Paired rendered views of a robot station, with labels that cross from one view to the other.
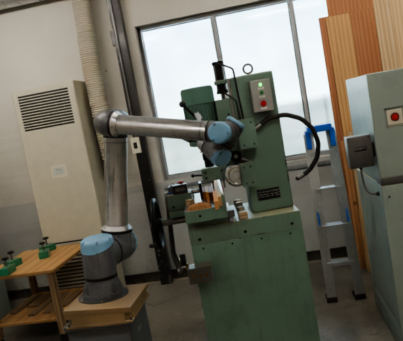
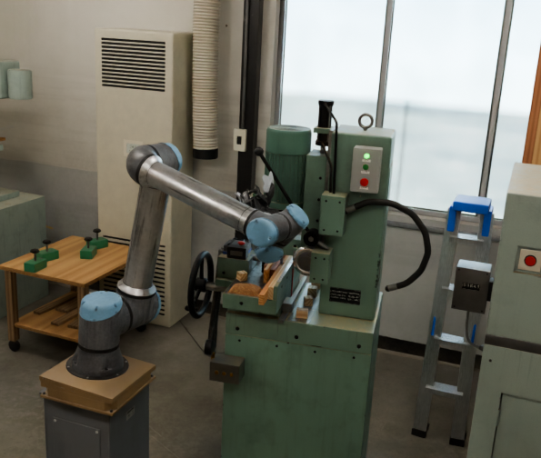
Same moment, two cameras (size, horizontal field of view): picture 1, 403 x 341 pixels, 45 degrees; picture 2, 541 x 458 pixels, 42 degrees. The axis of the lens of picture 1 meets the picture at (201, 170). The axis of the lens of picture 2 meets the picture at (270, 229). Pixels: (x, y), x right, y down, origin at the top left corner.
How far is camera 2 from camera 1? 77 cm
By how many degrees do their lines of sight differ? 15
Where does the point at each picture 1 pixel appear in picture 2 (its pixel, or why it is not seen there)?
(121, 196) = (147, 253)
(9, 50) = not seen: outside the picture
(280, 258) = (333, 383)
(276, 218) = (340, 333)
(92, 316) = (70, 393)
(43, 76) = (144, 11)
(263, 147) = (353, 235)
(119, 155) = (154, 204)
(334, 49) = not seen: outside the picture
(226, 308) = (251, 417)
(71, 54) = not seen: outside the picture
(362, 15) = not seen: outside the picture
